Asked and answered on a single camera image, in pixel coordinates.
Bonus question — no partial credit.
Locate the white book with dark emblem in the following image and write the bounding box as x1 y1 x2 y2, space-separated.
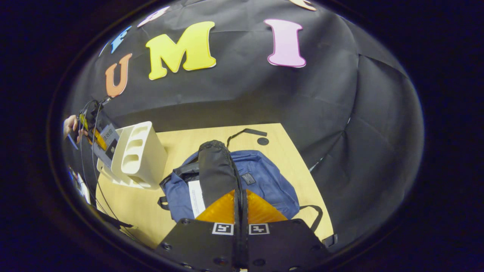
93 124 120 168

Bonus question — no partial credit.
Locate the colourful printed banner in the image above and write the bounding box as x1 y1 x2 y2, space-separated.
68 166 92 205

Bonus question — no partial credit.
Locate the black backdrop cloth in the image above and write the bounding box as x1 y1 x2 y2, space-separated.
62 0 425 253

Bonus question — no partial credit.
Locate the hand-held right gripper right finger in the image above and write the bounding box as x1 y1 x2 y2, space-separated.
242 190 334 272

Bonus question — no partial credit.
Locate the blue schoolbag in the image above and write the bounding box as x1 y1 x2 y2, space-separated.
157 128 338 248

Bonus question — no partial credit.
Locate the white plastic bookshelf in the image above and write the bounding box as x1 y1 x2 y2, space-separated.
96 121 168 190

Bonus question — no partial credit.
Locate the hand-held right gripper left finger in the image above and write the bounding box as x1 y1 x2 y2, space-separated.
153 190 242 272

